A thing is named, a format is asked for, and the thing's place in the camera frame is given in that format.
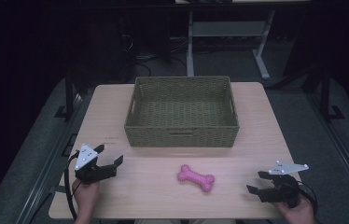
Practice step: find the green woven basket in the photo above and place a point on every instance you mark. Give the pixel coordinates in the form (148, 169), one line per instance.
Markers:
(180, 113)

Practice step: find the pink bone-shaped dog toy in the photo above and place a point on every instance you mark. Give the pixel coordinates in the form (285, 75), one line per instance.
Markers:
(196, 178)

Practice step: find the grey metal desk frame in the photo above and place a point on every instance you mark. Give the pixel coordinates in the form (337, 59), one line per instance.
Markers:
(225, 28)

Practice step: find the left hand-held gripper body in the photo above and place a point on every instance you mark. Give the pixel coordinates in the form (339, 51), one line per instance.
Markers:
(86, 165)

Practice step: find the person's right hand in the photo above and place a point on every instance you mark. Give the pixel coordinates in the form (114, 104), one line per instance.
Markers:
(300, 214)

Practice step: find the black metal post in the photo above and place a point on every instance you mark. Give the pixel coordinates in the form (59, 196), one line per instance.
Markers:
(69, 96)

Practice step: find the aluminium floor rail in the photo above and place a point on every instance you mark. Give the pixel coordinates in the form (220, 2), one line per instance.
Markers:
(343, 152)
(49, 158)

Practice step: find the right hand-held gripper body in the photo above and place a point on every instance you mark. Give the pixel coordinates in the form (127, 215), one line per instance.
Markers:
(284, 189)

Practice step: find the person's left hand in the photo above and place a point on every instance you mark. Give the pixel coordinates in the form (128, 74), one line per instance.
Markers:
(86, 197)

